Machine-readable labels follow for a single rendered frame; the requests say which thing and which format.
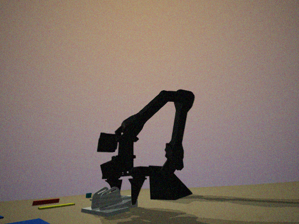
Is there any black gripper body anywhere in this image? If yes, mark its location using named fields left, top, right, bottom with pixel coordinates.
left=102, top=151, right=152, bottom=180

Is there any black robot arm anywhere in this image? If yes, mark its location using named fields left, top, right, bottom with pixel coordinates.
left=97, top=89, right=195, bottom=180

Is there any blue flat square plate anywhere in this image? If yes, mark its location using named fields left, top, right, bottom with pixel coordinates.
left=7, top=218, right=50, bottom=224

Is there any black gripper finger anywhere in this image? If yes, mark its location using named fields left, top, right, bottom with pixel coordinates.
left=105, top=179, right=122, bottom=190
left=129, top=178, right=147, bottom=205

